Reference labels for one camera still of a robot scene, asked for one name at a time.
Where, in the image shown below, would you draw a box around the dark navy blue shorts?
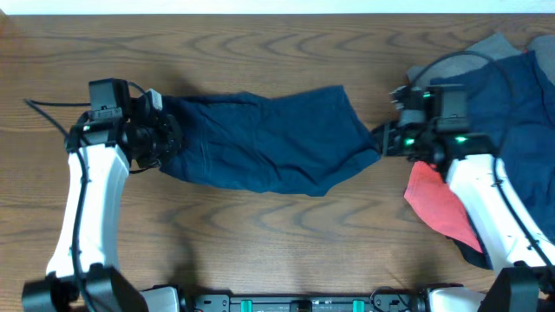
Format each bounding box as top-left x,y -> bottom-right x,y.
161,86 -> 381,197

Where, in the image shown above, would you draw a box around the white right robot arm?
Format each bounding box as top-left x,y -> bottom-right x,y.
372,120 -> 554,312

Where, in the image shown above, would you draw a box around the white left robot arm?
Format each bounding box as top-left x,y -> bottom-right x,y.
22,112 -> 181,311

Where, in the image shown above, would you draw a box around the red garment on pile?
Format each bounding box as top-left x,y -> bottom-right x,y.
404,161 -> 483,253

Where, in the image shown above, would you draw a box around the navy blue garment on pile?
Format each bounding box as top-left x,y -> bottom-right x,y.
432,53 -> 554,244

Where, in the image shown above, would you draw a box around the grey garment on pile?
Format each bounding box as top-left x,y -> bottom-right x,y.
416,33 -> 554,87

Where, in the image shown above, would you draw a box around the black garment under pile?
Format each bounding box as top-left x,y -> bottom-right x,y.
452,238 -> 493,270

